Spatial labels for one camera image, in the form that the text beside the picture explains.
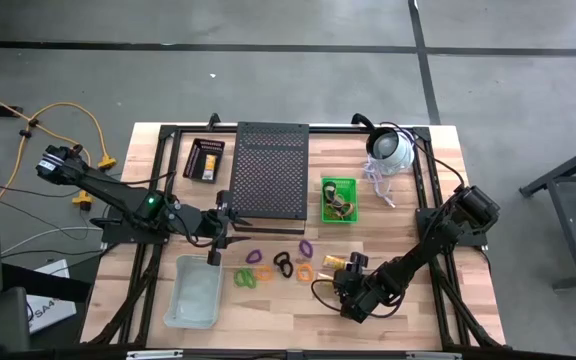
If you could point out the green coil wristband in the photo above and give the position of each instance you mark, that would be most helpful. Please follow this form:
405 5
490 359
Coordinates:
236 278
254 280

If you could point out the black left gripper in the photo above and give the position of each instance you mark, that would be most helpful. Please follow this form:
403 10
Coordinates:
215 225

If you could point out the black slotted basket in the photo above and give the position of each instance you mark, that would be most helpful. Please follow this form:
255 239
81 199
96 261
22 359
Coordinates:
195 160

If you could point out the black perforated metal monitor stand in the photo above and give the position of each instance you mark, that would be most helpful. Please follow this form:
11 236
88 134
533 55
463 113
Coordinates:
268 175

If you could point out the yellow crayon pack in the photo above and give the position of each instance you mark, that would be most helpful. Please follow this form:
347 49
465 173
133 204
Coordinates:
333 261

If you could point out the purple coil wristband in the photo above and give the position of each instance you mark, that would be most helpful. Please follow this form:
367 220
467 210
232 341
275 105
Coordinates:
300 248
248 257

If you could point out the black coil wristband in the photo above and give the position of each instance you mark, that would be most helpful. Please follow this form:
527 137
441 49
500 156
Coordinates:
291 270
276 259

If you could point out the black metal rig frame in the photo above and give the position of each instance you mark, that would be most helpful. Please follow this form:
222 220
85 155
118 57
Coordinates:
168 132

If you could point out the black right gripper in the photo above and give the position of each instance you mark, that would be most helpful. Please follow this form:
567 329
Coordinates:
359 261

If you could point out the black loop item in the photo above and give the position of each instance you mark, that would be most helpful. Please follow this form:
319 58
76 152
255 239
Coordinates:
326 189

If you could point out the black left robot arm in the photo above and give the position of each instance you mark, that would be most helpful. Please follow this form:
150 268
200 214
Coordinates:
118 192

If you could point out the white cardboard box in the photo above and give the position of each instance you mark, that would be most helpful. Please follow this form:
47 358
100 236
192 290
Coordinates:
50 300

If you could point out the white desk lamp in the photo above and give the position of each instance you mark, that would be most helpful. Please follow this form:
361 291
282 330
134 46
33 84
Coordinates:
390 150

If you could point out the white plastic bin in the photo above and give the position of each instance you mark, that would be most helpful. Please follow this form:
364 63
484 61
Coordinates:
193 295

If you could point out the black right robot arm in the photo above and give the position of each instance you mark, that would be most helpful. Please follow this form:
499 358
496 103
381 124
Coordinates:
418 252

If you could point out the green plastic basket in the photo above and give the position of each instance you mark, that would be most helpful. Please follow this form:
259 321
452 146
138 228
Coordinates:
350 185

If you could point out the small yellow white pack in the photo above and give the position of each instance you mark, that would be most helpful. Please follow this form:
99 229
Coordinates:
210 165

